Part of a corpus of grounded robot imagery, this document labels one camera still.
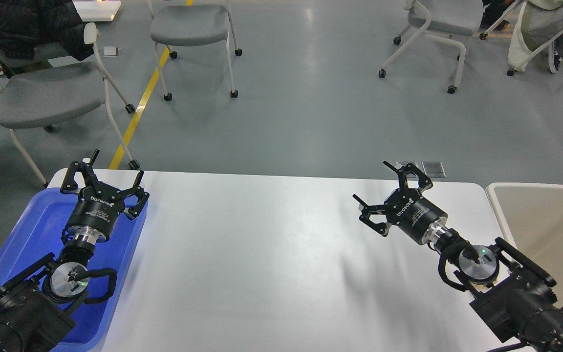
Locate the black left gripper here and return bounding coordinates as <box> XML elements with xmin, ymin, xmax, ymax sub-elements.
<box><xmin>60</xmin><ymin>150</ymin><xmax>150</xmax><ymax>243</ymax></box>

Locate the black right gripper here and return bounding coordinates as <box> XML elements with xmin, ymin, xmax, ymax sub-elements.
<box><xmin>352</xmin><ymin>161</ymin><xmax>449</xmax><ymax>245</ymax></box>

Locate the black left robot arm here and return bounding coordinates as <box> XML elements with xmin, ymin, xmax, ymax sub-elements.
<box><xmin>0</xmin><ymin>150</ymin><xmax>150</xmax><ymax>352</ymax></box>

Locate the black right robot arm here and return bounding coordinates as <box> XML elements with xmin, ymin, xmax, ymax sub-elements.
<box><xmin>354</xmin><ymin>162</ymin><xmax>563</xmax><ymax>352</ymax></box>

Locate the right floor socket plate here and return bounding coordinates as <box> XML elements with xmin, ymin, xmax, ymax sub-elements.
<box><xmin>421</xmin><ymin>162</ymin><xmax>447</xmax><ymax>179</ymax></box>

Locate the blue plastic tray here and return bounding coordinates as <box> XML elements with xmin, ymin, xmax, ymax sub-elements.
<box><xmin>0</xmin><ymin>188</ymin><xmax>147</xmax><ymax>352</ymax></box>

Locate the grey chair near left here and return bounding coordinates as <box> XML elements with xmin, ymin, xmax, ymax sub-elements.
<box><xmin>0</xmin><ymin>22</ymin><xmax>139</xmax><ymax>186</ymax></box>

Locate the grey chair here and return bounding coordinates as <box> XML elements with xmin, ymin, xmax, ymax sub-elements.
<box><xmin>378</xmin><ymin>0</ymin><xmax>483</xmax><ymax>94</ymax></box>
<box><xmin>147</xmin><ymin>0</ymin><xmax>243</xmax><ymax>102</ymax></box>
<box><xmin>0</xmin><ymin>22</ymin><xmax>139</xmax><ymax>186</ymax></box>

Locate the small box on floor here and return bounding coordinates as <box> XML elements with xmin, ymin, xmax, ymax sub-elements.
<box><xmin>103</xmin><ymin>46</ymin><xmax>121</xmax><ymax>58</ymax></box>

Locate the beige plastic bin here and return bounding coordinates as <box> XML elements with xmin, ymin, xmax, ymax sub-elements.
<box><xmin>486</xmin><ymin>182</ymin><xmax>563</xmax><ymax>306</ymax></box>

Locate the white table top left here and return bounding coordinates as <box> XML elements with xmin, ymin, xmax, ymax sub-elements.
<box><xmin>72</xmin><ymin>0</ymin><xmax>122</xmax><ymax>22</ymax></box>

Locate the grey chair top right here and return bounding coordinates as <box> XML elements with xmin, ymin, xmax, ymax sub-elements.
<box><xmin>378</xmin><ymin>0</ymin><xmax>483</xmax><ymax>94</ymax></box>

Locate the black jacket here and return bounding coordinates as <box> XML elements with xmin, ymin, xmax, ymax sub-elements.
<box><xmin>0</xmin><ymin>0</ymin><xmax>93</xmax><ymax>62</ymax></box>

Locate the grey chair top middle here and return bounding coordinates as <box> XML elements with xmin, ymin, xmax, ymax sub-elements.
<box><xmin>147</xmin><ymin>0</ymin><xmax>243</xmax><ymax>102</ymax></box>

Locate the mesh office chair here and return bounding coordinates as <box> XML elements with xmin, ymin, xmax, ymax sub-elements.
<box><xmin>506</xmin><ymin>0</ymin><xmax>563</xmax><ymax>76</ymax></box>

